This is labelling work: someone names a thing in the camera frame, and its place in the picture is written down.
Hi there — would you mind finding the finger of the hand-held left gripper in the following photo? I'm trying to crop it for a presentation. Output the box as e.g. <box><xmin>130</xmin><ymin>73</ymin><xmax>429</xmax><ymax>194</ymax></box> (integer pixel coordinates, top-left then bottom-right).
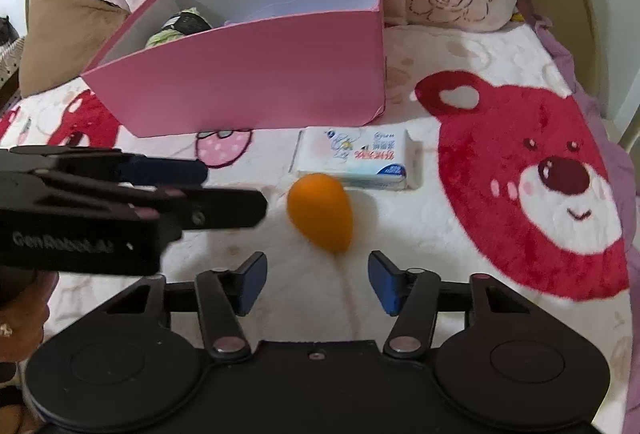
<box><xmin>9</xmin><ymin>145</ymin><xmax>210</xmax><ymax>189</ymax></box>
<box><xmin>47</xmin><ymin>181</ymin><xmax>269</xmax><ymax>233</ymax></box>

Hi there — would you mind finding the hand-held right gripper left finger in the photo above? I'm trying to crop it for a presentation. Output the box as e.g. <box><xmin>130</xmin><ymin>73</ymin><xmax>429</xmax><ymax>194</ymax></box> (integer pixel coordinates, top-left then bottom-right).
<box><xmin>95</xmin><ymin>252</ymin><xmax>268</xmax><ymax>361</ymax></box>

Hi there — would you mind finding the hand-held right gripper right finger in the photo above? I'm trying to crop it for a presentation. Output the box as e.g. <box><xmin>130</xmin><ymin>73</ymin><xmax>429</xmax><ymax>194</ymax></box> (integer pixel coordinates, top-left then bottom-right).
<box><xmin>367</xmin><ymin>251</ymin><xmax>540</xmax><ymax>359</ymax></box>

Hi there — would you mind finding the orange egg-shaped sponge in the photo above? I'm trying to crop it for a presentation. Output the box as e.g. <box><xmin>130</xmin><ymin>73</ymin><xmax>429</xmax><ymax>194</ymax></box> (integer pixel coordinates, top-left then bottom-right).
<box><xmin>286</xmin><ymin>173</ymin><xmax>355</xmax><ymax>257</ymax></box>

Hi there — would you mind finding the pink cardboard box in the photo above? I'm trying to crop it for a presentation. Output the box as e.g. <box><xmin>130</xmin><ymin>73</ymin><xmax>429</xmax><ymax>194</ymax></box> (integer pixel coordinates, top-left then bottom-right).
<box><xmin>80</xmin><ymin>0</ymin><xmax>386</xmax><ymax>139</ymax></box>

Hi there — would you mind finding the green yarn ball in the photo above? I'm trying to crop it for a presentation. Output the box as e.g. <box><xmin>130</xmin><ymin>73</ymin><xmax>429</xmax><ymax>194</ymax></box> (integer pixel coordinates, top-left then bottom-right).
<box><xmin>145</xmin><ymin>11</ymin><xmax>217</xmax><ymax>48</ymax></box>

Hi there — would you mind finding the person's left hand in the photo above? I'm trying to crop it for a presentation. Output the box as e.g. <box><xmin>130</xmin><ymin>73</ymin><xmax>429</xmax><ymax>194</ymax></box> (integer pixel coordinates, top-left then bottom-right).
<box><xmin>0</xmin><ymin>270</ymin><xmax>57</xmax><ymax>361</ymax></box>

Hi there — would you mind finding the white tissue pack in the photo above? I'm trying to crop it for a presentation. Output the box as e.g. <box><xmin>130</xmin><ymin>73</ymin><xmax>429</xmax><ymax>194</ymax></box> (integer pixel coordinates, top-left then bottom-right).
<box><xmin>289</xmin><ymin>126</ymin><xmax>422</xmax><ymax>191</ymax></box>

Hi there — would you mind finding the red bear printed blanket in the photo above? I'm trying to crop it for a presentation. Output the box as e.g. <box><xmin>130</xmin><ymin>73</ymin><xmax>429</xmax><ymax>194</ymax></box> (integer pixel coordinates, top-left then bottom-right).
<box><xmin>0</xmin><ymin>20</ymin><xmax>637</xmax><ymax>417</ymax></box>

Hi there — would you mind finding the brown pillow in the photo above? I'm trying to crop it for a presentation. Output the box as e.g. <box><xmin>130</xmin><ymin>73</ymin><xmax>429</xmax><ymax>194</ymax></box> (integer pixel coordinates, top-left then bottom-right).
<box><xmin>19</xmin><ymin>0</ymin><xmax>135</xmax><ymax>98</ymax></box>

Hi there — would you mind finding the grey patterned cloth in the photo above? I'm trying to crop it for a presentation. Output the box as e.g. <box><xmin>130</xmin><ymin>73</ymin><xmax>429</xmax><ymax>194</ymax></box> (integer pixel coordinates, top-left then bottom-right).
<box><xmin>0</xmin><ymin>38</ymin><xmax>27</xmax><ymax>87</ymax></box>

